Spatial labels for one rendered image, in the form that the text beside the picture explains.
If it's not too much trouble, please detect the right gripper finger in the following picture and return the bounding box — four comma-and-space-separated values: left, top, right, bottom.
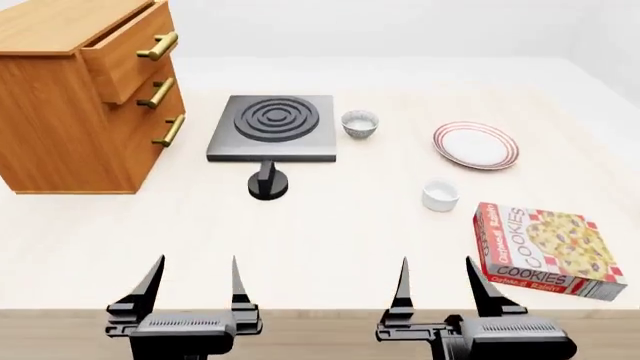
465, 255, 530, 318
375, 256, 450, 343

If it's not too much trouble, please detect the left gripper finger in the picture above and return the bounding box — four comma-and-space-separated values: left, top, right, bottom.
104, 254, 167, 339
229, 255, 265, 336

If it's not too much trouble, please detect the oatmeal raisin cookies box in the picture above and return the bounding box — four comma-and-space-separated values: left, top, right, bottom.
471, 201, 629, 302

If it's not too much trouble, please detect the white plate with red rim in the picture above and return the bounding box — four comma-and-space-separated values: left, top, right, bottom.
431, 120, 521, 171

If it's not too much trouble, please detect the patterned grey white bowl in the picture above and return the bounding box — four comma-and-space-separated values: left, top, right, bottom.
340, 108, 381, 141

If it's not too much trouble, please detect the white ramekin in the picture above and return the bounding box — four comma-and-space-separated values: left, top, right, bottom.
421, 178, 461, 214

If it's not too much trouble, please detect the black stove knob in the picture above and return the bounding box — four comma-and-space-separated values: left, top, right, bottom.
246, 159, 292, 201

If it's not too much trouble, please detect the closed wooden drawer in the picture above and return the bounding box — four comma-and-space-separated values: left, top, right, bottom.
107, 59, 184, 118
110, 106, 188, 195

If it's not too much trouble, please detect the grey flat stove burner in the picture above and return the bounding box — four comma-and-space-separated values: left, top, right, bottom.
205, 94, 338, 165

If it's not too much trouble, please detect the wooden drawer cabinet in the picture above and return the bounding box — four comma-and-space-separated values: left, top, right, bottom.
0, 0, 188, 196

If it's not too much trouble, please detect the open wooden drawer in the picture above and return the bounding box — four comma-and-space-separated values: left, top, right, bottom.
78, 0, 180, 105

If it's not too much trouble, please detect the brass drawer handle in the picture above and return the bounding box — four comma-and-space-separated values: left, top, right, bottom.
151, 113, 187, 148
136, 30, 180, 61
136, 76, 177, 111

